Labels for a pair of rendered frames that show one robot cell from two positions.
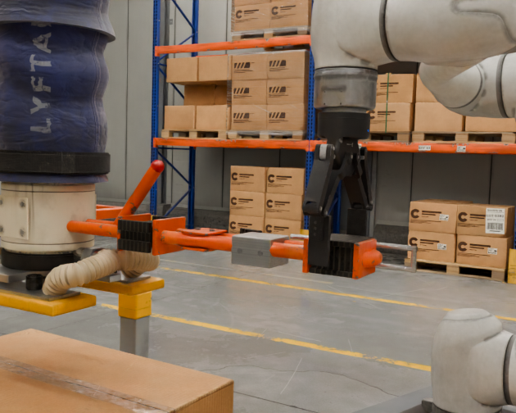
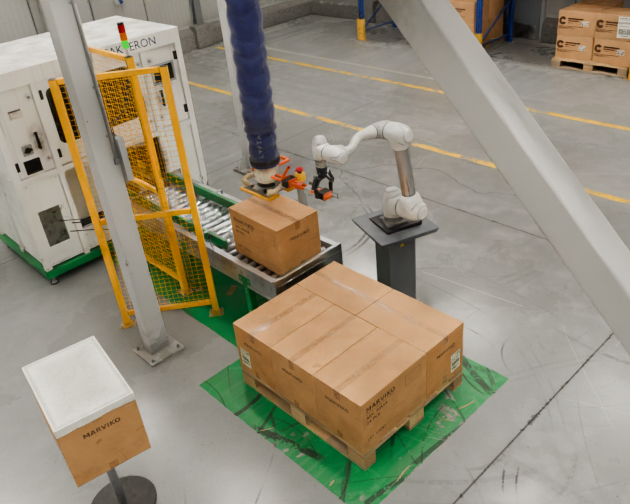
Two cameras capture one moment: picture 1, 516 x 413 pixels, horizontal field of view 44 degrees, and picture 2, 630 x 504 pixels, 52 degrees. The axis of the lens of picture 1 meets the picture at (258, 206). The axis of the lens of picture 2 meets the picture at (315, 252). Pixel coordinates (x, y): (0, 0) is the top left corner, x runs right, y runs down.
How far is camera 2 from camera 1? 3.61 m
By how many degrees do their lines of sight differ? 32
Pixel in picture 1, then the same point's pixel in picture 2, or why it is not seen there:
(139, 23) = not seen: outside the picture
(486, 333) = (392, 196)
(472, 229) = (606, 34)
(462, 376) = (386, 207)
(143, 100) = not seen: outside the picture
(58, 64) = (263, 142)
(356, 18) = (317, 153)
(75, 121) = (269, 154)
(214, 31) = not seen: outside the picture
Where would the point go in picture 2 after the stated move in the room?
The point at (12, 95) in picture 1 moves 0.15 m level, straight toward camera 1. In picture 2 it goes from (253, 149) to (254, 157)
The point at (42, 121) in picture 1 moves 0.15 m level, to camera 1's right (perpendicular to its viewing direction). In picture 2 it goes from (261, 155) to (281, 156)
